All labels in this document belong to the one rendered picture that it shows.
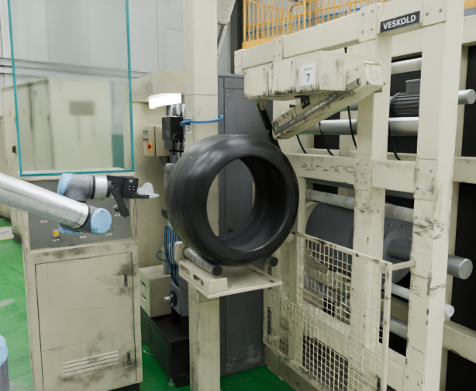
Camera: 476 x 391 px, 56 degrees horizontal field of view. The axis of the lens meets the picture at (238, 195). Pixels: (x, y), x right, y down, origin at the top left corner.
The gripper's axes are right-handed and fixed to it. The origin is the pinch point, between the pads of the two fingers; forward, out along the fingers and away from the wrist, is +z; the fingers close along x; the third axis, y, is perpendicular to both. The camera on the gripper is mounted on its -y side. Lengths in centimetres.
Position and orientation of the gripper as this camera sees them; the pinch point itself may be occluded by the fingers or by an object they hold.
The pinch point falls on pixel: (155, 196)
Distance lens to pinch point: 185.0
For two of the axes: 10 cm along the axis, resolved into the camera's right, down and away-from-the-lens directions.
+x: -4.6, -1.4, 8.8
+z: 8.8, 0.7, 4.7
